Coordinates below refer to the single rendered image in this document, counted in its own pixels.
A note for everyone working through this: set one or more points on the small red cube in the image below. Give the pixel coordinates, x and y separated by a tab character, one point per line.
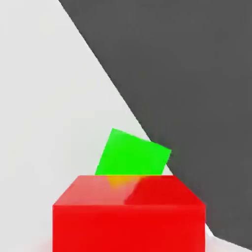
129	226

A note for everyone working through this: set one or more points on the small green cube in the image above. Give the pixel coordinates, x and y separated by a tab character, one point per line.
132	155

